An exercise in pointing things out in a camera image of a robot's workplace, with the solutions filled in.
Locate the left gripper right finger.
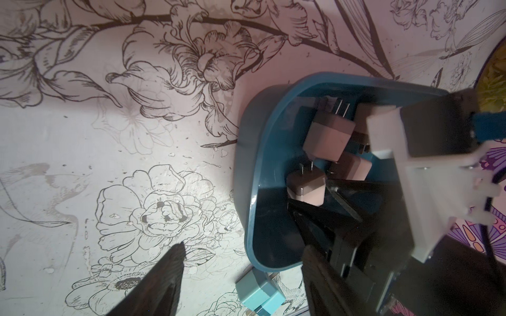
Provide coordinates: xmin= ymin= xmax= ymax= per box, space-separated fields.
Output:
xmin=302 ymin=245 xmax=372 ymax=315

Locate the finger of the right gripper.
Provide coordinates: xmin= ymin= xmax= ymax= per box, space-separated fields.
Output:
xmin=327 ymin=179 xmax=399 ymax=221
xmin=287 ymin=199 xmax=370 ymax=257

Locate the teal plug far left rear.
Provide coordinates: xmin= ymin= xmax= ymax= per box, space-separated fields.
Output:
xmin=235 ymin=267 xmax=286 ymax=315

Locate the teal storage box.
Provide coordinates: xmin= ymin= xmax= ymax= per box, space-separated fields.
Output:
xmin=233 ymin=72 xmax=445 ymax=273

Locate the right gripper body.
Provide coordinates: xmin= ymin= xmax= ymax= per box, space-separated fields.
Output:
xmin=332 ymin=89 xmax=500 ymax=315

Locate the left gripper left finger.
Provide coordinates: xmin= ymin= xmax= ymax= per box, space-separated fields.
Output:
xmin=108 ymin=242 xmax=186 ymax=315

